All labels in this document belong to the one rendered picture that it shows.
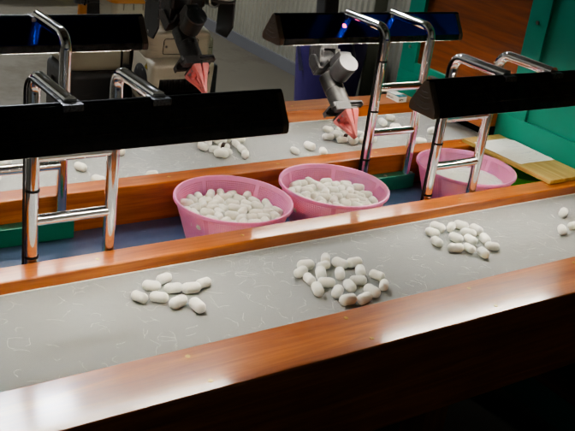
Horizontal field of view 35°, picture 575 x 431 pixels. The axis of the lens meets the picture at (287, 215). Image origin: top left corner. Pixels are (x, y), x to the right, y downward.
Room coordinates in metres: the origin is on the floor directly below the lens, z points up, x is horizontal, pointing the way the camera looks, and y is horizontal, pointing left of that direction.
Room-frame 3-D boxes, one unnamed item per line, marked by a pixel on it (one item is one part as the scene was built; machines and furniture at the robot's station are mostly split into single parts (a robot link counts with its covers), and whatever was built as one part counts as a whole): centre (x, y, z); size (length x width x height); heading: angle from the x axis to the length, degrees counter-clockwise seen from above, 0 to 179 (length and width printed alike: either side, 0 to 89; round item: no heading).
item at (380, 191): (2.02, -0.10, 0.72); 0.27 x 0.27 x 0.10
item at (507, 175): (2.29, -0.45, 0.72); 0.27 x 0.27 x 0.10
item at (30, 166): (1.44, 0.34, 0.90); 0.20 x 0.19 x 0.45; 127
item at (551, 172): (2.42, -0.63, 0.77); 0.33 x 0.15 x 0.01; 37
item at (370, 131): (2.34, -0.19, 0.90); 0.20 x 0.19 x 0.45; 127
